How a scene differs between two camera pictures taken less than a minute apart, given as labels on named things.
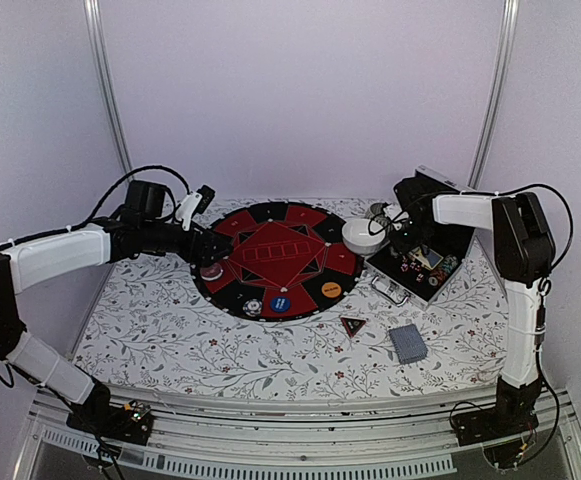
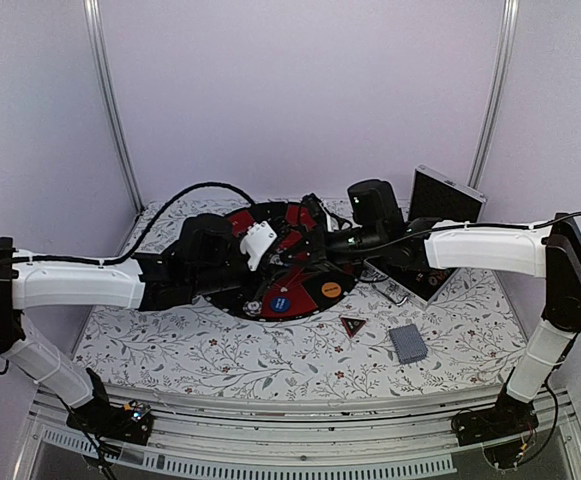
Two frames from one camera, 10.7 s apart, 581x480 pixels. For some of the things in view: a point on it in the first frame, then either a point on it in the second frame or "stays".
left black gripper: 204,257 -> 269,269
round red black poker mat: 289,262 stays
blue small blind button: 280,304 stays
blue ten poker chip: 252,307 stays
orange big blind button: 331,289 stays
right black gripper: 402,247 -> 316,243
